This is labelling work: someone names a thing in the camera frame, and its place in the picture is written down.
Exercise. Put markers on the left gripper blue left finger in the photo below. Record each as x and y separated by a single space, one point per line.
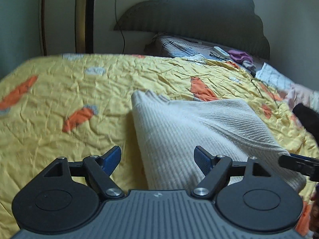
98 171

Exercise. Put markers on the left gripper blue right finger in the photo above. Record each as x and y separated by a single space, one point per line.
215 169

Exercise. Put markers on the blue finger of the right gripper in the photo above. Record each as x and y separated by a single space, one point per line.
304 167
302 157

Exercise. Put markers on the white knitted sweater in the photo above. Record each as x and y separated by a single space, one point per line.
168 131

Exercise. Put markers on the person's right hand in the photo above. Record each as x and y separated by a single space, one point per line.
313 223

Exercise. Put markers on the pink cloth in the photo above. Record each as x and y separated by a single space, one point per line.
299 94

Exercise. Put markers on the yellow carrot print bedspread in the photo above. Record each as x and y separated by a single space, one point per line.
76 105

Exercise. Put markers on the white checked cloth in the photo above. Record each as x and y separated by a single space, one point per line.
274 78

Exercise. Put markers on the black eyeglasses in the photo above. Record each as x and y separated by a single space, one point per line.
218 57

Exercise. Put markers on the purple cloth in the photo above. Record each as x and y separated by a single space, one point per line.
239 56

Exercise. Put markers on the white remote control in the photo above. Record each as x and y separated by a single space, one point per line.
221 52

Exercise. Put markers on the patterned grey pillow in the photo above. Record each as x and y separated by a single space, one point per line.
164 45

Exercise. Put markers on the grey scalloped headboard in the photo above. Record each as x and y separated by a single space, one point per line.
232 23

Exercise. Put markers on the gold black tower fan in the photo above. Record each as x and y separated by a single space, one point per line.
84 26

